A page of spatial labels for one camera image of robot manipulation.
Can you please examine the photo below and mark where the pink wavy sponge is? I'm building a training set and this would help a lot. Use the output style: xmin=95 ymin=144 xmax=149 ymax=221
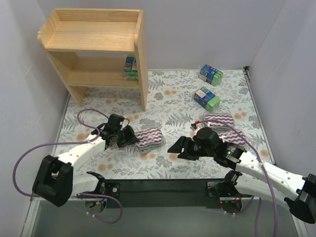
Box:
xmin=218 ymin=130 xmax=246 ymax=145
xmin=135 ymin=128 xmax=165 ymax=153
xmin=202 ymin=113 xmax=235 ymax=127

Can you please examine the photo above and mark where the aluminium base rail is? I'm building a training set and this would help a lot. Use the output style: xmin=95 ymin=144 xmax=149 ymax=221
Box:
xmin=31 ymin=194 xmax=275 ymax=201

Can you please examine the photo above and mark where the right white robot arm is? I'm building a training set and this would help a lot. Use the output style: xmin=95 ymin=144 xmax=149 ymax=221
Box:
xmin=167 ymin=127 xmax=316 ymax=224

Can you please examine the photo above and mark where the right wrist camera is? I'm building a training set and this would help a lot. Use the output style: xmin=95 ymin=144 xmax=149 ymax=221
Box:
xmin=191 ymin=120 xmax=200 ymax=131

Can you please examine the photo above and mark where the floral patterned table mat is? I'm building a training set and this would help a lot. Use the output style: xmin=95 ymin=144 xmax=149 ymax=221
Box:
xmin=55 ymin=70 xmax=274 ymax=179

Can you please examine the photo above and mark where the blue green sponge pack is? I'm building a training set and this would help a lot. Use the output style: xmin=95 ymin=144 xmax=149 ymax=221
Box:
xmin=124 ymin=54 xmax=138 ymax=80
xmin=194 ymin=86 xmax=220 ymax=112
xmin=198 ymin=64 xmax=223 ymax=86

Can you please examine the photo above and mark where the wooden two-tier shelf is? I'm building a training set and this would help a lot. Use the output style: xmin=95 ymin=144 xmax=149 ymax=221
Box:
xmin=37 ymin=8 xmax=149 ymax=109

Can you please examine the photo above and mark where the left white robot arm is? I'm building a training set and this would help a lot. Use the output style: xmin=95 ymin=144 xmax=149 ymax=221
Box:
xmin=32 ymin=114 xmax=139 ymax=207

